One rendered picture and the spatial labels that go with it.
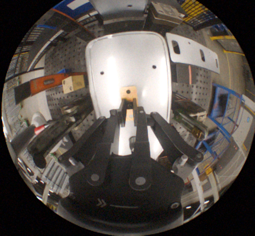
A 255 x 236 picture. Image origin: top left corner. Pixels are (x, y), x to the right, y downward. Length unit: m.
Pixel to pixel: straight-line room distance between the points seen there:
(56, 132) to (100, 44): 0.23
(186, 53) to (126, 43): 0.17
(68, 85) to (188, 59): 0.32
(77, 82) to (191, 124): 0.29
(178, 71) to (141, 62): 0.12
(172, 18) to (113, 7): 0.15
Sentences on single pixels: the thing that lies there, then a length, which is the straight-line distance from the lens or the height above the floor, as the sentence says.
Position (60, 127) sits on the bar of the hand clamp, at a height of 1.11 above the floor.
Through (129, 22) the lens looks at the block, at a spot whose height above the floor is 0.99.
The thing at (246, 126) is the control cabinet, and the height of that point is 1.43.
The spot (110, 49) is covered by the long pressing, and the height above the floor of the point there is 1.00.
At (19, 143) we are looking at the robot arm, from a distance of 0.64.
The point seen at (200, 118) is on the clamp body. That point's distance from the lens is 0.29.
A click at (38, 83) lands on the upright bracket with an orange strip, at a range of 0.18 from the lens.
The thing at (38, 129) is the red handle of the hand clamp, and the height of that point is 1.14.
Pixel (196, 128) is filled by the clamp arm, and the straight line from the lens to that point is 0.22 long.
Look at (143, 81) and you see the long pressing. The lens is 0.21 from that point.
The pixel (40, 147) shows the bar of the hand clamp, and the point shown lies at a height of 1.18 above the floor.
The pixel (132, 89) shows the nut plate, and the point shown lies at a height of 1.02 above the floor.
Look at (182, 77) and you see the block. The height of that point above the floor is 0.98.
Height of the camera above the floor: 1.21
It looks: 68 degrees down
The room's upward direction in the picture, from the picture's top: 176 degrees counter-clockwise
